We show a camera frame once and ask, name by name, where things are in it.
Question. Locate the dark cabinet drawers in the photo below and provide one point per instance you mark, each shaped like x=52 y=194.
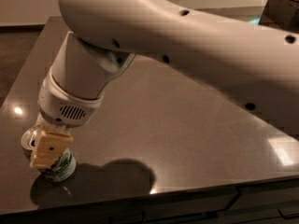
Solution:
x=258 y=202

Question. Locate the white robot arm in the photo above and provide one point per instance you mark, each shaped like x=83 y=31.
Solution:
x=254 y=66

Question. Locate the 7up soda can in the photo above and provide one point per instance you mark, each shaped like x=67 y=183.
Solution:
x=63 y=167

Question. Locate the dark box with snacks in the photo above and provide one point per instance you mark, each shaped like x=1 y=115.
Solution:
x=281 y=14

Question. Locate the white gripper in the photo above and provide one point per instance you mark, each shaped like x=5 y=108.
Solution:
x=64 y=106

